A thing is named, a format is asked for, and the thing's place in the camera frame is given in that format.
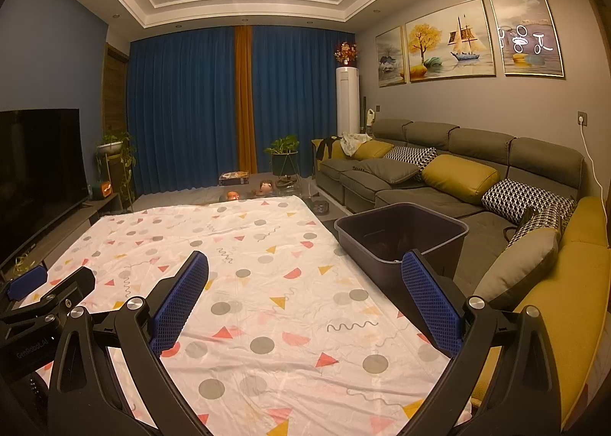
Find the white standing air conditioner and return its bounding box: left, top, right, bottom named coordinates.
left=335, top=66, right=361, bottom=138

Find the small yellow cushion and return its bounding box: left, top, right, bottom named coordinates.
left=352, top=140, right=394, bottom=160

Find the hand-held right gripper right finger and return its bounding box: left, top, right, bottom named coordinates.
left=401, top=249, right=561, bottom=436

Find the orange flower bouquet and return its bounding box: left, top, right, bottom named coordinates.
left=334, top=41, right=359, bottom=67

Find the black television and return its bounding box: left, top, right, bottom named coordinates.
left=0, top=109, right=91, bottom=250

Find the grey television cabinet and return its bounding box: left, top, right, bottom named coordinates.
left=0, top=192, right=120, bottom=274

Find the black handbag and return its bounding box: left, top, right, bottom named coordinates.
left=501, top=209, right=535, bottom=241

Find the grey sectional sofa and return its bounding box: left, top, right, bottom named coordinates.
left=312, top=118, right=611, bottom=436

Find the orange curtain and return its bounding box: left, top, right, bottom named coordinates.
left=233, top=25, right=259, bottom=174

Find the white cable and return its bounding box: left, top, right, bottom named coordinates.
left=580, top=125, right=609, bottom=200

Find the long yellow cushion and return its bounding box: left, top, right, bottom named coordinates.
left=421, top=154, right=501, bottom=206

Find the large grey cushion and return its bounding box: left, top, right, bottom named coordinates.
left=472, top=228, right=561, bottom=313

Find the flat grey cushion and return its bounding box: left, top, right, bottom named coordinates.
left=356, top=158, right=422, bottom=186

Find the small houndstooth pillow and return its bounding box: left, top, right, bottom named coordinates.
left=384, top=146, right=439, bottom=176

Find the trailing plant on tall stand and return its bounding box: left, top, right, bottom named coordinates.
left=97, top=130, right=137, bottom=214

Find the blue curtain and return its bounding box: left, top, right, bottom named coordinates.
left=251, top=25, right=358, bottom=174
left=126, top=25, right=242, bottom=193

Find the large sailboat painting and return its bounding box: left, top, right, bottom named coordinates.
left=405, top=0, right=495, bottom=83

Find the long houndstooth pillow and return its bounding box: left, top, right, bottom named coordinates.
left=481, top=179, right=576, bottom=227

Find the large yellow sofa cushion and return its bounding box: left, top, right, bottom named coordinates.
left=470, top=197, right=611, bottom=436

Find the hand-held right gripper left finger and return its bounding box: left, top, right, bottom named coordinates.
left=48, top=251, right=211, bottom=436

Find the dark coffee table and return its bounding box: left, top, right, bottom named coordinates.
left=217, top=173, right=344, bottom=227

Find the small framed painting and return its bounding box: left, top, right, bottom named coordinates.
left=375, top=26, right=406, bottom=88

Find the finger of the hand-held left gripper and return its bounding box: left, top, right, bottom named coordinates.
left=0, top=266, right=48, bottom=305
left=0, top=266, right=96, bottom=329

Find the grey plastic bin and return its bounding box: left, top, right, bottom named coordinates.
left=334, top=206, right=471, bottom=291

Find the framed painting with glare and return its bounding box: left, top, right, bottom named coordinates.
left=489, top=0, right=566, bottom=81

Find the wooden door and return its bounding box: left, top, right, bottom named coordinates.
left=102, top=42, right=129, bottom=131

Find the patterned white table cloth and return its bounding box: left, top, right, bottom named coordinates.
left=10, top=194, right=478, bottom=436

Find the potted plant on metal stand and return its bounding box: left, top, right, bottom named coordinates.
left=264, top=135, right=301, bottom=179

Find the black garment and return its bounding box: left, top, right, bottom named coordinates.
left=315, top=137, right=342, bottom=162

